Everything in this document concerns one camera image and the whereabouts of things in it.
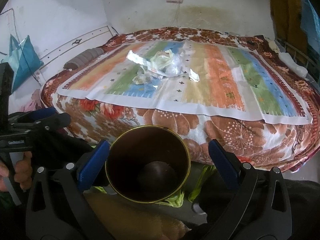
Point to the person's left hand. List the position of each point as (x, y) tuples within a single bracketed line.
[(23, 172)]

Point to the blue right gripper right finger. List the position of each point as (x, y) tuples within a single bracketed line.
[(223, 164)]

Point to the pink cloth pile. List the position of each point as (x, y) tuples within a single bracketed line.
[(35, 102)]

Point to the yellow clear plastic wrapper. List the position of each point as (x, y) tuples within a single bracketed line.
[(146, 79)]

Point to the small silver sachet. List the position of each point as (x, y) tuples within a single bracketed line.
[(193, 76)]

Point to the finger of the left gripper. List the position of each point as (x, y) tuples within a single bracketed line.
[(42, 119)]

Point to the white foam pieces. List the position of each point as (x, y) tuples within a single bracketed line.
[(297, 69)]

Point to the dark round trash bin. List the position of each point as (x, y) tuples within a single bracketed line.
[(148, 164)]

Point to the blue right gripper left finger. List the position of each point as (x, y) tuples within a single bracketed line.
[(90, 165)]

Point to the blue patterned curtain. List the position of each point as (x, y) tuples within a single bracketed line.
[(310, 24)]

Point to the clear plastic bag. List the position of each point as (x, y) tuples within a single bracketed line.
[(176, 66)]

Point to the white bed headboard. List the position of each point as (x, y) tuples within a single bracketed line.
[(53, 61)]

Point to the striped colourful woven mat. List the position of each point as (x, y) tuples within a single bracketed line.
[(235, 82)]

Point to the teal tote bag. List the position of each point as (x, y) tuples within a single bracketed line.
[(22, 59)]

